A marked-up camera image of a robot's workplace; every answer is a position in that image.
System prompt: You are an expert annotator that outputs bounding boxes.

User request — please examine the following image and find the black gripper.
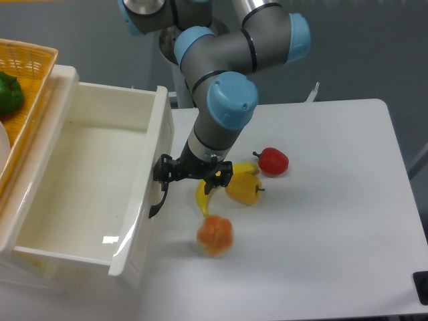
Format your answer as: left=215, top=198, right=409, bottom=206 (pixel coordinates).
left=152, top=143, right=233, bottom=195

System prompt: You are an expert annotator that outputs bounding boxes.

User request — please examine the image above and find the black top drawer handle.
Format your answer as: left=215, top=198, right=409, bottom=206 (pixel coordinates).
left=148, top=182, right=169, bottom=219

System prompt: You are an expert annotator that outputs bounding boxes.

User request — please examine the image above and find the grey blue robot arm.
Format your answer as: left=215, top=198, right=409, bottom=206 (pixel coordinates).
left=119, top=1, right=311, bottom=191

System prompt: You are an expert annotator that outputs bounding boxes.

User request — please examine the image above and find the white drawer cabinet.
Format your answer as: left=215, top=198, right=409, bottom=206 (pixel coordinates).
left=1, top=65, right=79, bottom=290

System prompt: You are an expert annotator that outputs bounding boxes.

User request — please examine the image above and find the yellow banana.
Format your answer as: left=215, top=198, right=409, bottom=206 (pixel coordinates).
left=195, top=163, right=258, bottom=217

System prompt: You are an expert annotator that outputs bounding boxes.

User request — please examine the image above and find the yellow bell pepper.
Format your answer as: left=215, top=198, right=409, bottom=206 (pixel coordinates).
left=225, top=173, right=265, bottom=205

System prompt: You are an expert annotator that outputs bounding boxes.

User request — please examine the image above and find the red bell pepper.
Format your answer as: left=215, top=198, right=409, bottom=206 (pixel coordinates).
left=252, top=147, right=290, bottom=177

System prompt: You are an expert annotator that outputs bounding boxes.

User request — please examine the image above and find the white plate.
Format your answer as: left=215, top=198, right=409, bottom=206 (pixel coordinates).
left=0, top=123, right=11, bottom=172

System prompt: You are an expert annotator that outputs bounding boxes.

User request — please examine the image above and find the yellow woven basket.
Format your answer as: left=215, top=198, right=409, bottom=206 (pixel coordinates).
left=1, top=39, right=58, bottom=193

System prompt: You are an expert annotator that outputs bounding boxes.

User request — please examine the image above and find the green bell pepper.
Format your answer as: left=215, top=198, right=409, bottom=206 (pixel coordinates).
left=1, top=72, right=25, bottom=116

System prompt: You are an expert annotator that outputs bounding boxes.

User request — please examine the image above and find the black device at edge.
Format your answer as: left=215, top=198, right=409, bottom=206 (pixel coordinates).
left=413, top=271, right=428, bottom=306

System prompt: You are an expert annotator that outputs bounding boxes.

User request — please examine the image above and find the white table clamp bracket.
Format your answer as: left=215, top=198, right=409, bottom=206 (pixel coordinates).
left=305, top=82, right=320, bottom=103

